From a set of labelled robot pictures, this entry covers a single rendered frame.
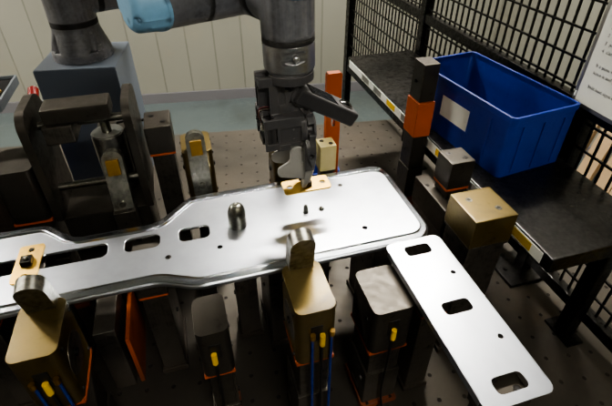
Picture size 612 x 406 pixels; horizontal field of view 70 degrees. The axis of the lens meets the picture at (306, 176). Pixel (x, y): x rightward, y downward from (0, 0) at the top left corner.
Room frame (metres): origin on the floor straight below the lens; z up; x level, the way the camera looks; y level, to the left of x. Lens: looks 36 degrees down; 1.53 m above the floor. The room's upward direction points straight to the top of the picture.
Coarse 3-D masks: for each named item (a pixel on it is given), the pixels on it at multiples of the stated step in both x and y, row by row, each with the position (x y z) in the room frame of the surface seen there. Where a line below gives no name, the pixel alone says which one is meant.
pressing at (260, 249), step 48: (240, 192) 0.68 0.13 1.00; (336, 192) 0.68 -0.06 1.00; (384, 192) 0.68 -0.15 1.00; (0, 240) 0.54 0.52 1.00; (48, 240) 0.54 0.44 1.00; (96, 240) 0.54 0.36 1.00; (192, 240) 0.54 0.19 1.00; (240, 240) 0.54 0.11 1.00; (336, 240) 0.54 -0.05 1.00; (384, 240) 0.55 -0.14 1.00; (0, 288) 0.44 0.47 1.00; (96, 288) 0.44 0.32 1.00; (144, 288) 0.45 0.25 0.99; (192, 288) 0.45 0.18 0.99
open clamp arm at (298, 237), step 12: (300, 228) 0.44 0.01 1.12; (288, 240) 0.44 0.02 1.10; (300, 240) 0.42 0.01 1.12; (312, 240) 0.43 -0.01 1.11; (288, 252) 0.44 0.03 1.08; (300, 252) 0.43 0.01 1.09; (312, 252) 0.44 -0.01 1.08; (288, 264) 0.44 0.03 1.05; (300, 264) 0.44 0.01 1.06; (312, 264) 0.44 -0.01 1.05
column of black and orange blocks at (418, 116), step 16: (416, 64) 0.86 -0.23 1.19; (432, 64) 0.84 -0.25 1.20; (416, 80) 0.85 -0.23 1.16; (432, 80) 0.84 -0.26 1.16; (416, 96) 0.84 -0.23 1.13; (432, 96) 0.84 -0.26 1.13; (416, 112) 0.83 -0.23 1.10; (432, 112) 0.84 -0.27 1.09; (416, 128) 0.83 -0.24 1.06; (416, 144) 0.83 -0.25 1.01; (400, 160) 0.87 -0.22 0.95; (416, 160) 0.84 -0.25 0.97; (400, 176) 0.86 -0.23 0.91
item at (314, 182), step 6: (294, 180) 0.63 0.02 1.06; (312, 180) 0.63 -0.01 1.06; (318, 180) 0.63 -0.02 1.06; (324, 180) 0.63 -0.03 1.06; (282, 186) 0.61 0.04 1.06; (288, 186) 0.61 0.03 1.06; (294, 186) 0.61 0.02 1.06; (300, 186) 0.61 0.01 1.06; (312, 186) 0.61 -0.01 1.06; (318, 186) 0.61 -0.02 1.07; (324, 186) 0.61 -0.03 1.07; (330, 186) 0.61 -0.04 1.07; (288, 192) 0.59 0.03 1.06; (294, 192) 0.59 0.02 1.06; (300, 192) 0.60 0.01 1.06
